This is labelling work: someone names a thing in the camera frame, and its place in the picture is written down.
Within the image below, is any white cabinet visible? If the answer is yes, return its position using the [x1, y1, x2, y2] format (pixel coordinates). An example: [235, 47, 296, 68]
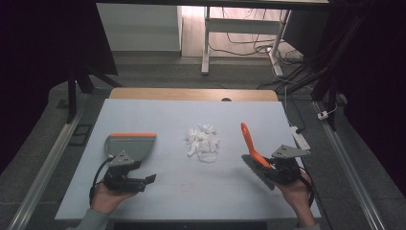
[96, 3, 184, 53]

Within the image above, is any wooden table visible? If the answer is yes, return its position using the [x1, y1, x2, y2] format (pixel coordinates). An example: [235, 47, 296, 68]
[108, 87, 280, 103]

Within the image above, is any black plug with cable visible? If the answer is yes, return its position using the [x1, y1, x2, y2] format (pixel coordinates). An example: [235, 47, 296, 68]
[283, 85, 306, 134]

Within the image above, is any aluminium rail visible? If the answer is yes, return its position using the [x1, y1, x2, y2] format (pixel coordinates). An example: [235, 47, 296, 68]
[7, 107, 84, 230]
[312, 101, 386, 230]

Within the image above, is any orange-handled grey brush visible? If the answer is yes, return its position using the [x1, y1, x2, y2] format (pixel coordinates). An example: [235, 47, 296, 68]
[239, 122, 276, 192]

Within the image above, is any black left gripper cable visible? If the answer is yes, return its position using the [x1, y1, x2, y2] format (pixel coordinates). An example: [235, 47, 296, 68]
[88, 155, 115, 206]

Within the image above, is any pile of white paper scraps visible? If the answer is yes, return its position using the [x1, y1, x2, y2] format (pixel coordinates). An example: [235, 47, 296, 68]
[185, 123, 221, 164]

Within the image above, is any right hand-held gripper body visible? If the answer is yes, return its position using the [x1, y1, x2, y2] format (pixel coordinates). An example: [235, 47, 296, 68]
[271, 144, 311, 187]

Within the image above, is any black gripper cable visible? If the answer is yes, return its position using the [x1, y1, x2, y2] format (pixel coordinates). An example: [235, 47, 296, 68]
[298, 165, 316, 209]
[88, 155, 115, 206]

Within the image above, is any light blue table board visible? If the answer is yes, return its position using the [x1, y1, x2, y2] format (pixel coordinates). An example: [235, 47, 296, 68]
[55, 98, 322, 221]

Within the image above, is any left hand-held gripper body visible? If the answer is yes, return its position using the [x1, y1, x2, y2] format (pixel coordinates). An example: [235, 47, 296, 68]
[102, 149, 144, 193]

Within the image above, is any grey dustpan with orange edge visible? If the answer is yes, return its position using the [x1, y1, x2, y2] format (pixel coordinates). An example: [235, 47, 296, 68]
[104, 131, 158, 168]

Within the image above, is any tangle of floor cables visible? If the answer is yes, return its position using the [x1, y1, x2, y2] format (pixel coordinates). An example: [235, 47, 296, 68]
[209, 8, 305, 60]

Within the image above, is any white desk frame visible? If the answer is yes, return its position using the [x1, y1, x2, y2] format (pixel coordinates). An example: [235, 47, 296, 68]
[200, 6, 293, 78]

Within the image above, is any person's right hand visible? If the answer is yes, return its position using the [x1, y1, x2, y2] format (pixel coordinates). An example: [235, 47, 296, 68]
[274, 170, 316, 213]

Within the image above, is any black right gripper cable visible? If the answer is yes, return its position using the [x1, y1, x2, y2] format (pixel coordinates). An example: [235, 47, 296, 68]
[298, 165, 316, 209]

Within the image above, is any white power strip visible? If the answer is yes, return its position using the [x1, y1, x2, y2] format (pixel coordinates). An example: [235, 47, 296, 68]
[289, 126, 311, 151]

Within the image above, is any person's left hand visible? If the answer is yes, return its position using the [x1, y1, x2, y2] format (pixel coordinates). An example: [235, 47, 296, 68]
[90, 182, 139, 216]

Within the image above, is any black metal stand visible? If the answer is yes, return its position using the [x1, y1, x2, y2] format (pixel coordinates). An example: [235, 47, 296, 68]
[277, 12, 372, 132]
[65, 61, 124, 125]

